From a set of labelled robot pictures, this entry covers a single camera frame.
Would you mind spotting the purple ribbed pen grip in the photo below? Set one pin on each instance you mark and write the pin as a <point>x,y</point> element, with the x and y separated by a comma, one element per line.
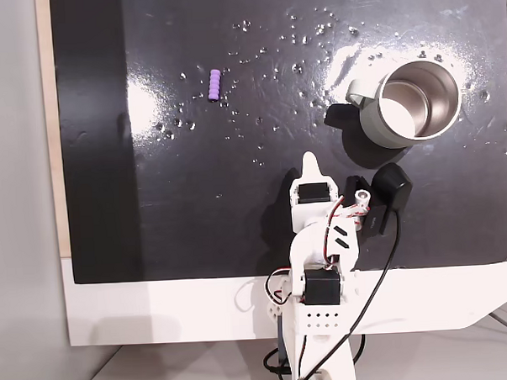
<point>215,85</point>

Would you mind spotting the black rubber mat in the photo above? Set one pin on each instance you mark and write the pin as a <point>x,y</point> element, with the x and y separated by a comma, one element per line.
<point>237,207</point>

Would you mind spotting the pale green steel mug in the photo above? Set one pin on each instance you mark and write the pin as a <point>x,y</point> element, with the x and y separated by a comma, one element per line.
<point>372,123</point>

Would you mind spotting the black camera box with mount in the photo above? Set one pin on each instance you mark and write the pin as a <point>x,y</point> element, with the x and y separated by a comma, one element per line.
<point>390,184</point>

